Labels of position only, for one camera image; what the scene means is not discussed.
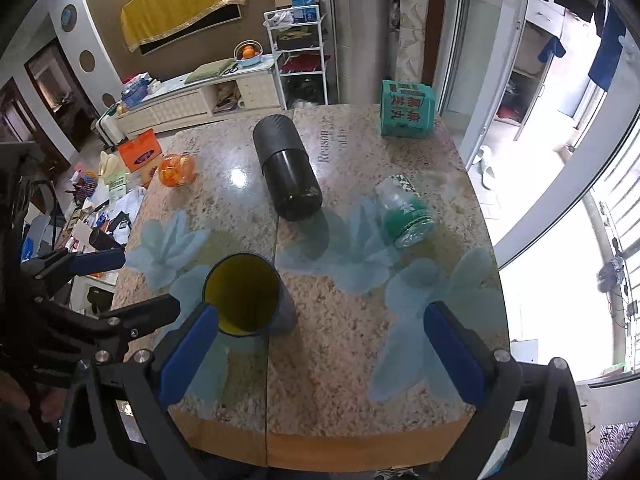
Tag white television cabinet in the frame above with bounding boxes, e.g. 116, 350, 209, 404
115, 55, 281, 136

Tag blue basket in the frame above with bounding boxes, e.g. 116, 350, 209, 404
121, 77, 151, 108

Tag fruit basket with oranges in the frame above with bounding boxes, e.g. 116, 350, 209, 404
234, 40, 264, 70

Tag small blue hanging cloth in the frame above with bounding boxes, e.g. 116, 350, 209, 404
537, 36, 567, 63

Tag black cylindrical object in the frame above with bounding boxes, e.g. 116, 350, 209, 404
90, 227, 126, 251

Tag green and white carton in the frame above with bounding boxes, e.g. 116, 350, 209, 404
102, 172, 131, 197

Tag orange cardboard box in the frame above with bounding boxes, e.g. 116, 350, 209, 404
117, 129, 164, 186

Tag patterned curtain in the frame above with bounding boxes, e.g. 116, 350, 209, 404
397, 0, 441, 91

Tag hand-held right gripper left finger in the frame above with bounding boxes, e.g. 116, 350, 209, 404
57, 302, 221, 480

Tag black television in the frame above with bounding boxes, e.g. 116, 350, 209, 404
137, 2, 244, 57

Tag blue hanging garment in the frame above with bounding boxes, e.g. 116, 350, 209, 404
587, 0, 628, 92

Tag black cylindrical cup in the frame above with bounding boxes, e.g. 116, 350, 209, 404
251, 115, 323, 222

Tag blue box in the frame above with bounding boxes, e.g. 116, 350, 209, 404
291, 0, 320, 25

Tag white suitcase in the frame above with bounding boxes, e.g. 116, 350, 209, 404
95, 110, 123, 148

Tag person's left hand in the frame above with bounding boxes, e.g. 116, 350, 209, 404
0, 370, 62, 426

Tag grey cup with yellow inside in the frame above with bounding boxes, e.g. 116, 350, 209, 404
201, 253, 298, 337

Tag glass jar with green label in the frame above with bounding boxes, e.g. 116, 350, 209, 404
375, 174, 435, 249

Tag patterned fabric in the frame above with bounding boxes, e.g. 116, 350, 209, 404
587, 422, 637, 480

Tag white metal rack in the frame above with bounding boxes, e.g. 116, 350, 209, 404
264, 10, 331, 111

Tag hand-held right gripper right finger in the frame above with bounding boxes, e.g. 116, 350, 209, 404
422, 301, 588, 480

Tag green tissue pack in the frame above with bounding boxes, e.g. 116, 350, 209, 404
380, 80, 435, 138

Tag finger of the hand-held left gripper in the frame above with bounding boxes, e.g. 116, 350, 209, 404
22, 247, 126, 281
37, 294, 181, 361

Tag yellow cloth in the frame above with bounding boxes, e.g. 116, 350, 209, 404
121, 0, 247, 53

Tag green cushion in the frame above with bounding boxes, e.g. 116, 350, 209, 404
186, 58, 237, 83

